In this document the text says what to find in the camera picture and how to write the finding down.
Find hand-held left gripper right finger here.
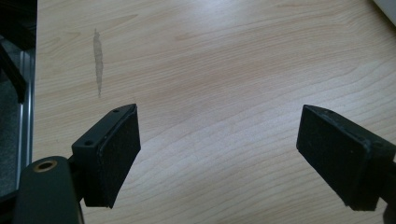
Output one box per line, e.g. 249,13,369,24
295,104,396,212

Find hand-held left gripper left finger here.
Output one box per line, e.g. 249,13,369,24
71,103,142,209

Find black metal stand bar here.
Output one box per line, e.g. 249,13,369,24
0,38,28,105

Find white flat object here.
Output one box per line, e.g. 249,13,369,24
372,0,396,26

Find silver metal frame rail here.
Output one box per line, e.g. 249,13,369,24
16,49,35,190

